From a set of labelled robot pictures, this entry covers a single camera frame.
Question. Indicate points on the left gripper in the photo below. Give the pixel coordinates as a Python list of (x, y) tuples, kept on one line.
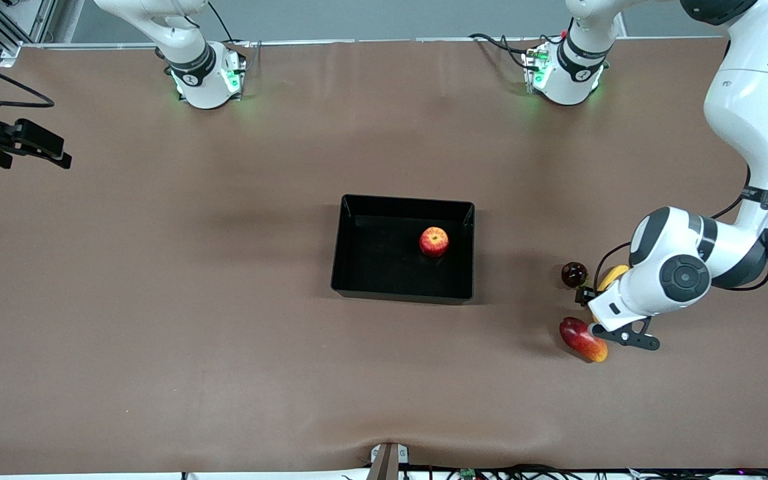
[(584, 295)]

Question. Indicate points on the yellow banana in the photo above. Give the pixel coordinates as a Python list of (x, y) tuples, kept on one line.
[(614, 274)]

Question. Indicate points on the red apple with yellow patch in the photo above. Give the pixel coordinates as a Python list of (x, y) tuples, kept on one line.
[(434, 241)]

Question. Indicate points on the black plastic box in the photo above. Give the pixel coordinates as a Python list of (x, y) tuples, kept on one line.
[(384, 266)]

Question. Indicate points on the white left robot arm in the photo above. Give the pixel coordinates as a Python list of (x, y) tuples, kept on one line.
[(750, 106)]

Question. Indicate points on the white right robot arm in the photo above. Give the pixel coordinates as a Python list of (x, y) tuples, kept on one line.
[(200, 73)]

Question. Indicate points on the red yellow mango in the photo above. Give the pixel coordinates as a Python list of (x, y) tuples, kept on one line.
[(580, 340)]

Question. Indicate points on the small green circuit board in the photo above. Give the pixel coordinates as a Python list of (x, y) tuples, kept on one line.
[(467, 474)]

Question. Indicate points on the brown table cover mat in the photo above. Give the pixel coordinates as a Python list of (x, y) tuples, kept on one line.
[(224, 266)]

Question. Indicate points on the metal table clamp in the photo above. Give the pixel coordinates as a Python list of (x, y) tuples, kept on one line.
[(387, 463)]

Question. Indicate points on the aluminium frame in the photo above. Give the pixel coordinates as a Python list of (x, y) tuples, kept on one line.
[(37, 20)]

